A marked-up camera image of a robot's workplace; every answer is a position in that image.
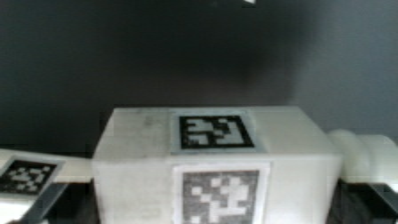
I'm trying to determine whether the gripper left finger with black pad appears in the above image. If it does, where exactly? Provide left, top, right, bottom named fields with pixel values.
left=23, top=183, right=67, bottom=224

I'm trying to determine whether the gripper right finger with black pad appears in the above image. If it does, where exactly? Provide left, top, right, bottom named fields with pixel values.
left=342, top=183, right=398, bottom=224

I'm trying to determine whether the white table leg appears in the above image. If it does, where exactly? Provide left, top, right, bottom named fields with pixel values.
left=0, top=148, right=92, bottom=224
left=92, top=107, right=398, bottom=224

